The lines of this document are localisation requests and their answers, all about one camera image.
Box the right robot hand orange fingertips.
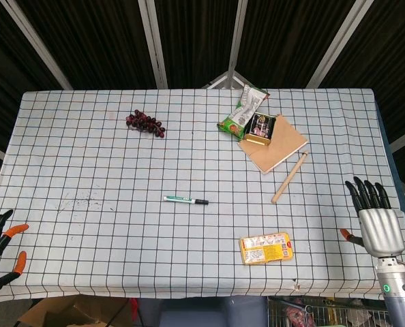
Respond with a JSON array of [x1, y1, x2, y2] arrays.
[[340, 176, 405, 257]]

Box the white green marker pen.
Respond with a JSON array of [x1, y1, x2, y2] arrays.
[[162, 195, 196, 204]]

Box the brown cardboard box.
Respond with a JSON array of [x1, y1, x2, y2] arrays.
[[16, 296, 135, 327]]

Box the wooden rolling stick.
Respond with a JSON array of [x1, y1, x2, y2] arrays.
[[271, 151, 309, 204]]

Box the yellow food package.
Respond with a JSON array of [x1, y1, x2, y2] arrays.
[[239, 232, 295, 266]]

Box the brown kraft notebook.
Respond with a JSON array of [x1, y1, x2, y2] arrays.
[[237, 114, 309, 175]]

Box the white black checkered tablecloth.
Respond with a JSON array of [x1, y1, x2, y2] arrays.
[[0, 89, 405, 302]]

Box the black gold luncheon meat can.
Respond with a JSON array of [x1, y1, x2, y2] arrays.
[[243, 113, 278, 146]]

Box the green snack bag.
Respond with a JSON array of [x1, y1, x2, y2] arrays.
[[217, 84, 271, 142]]

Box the blue plastic stool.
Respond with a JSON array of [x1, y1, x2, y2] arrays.
[[160, 296, 268, 327]]

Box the dark red grape bunch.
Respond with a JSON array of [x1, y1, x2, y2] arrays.
[[125, 109, 166, 138]]

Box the metal wire basket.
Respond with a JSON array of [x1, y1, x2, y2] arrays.
[[267, 296, 391, 327]]

